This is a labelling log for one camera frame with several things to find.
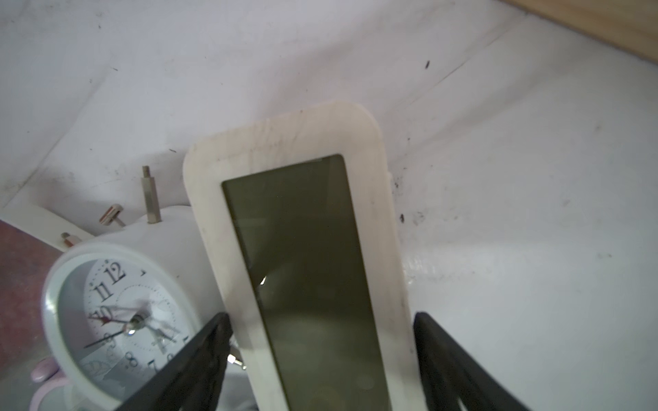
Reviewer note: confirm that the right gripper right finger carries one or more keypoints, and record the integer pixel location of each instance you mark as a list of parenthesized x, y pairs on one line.
[(451, 378)]

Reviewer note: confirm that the wooden chessboard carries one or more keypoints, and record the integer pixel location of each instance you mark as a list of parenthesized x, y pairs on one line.
[(625, 24)]

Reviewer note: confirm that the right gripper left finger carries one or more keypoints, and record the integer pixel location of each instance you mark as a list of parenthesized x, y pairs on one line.
[(193, 379)]

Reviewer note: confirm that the long white digital clock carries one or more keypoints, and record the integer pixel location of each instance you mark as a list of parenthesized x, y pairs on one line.
[(296, 215)]

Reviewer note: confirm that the white round alarm clock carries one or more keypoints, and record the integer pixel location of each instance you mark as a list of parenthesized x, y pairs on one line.
[(118, 308)]

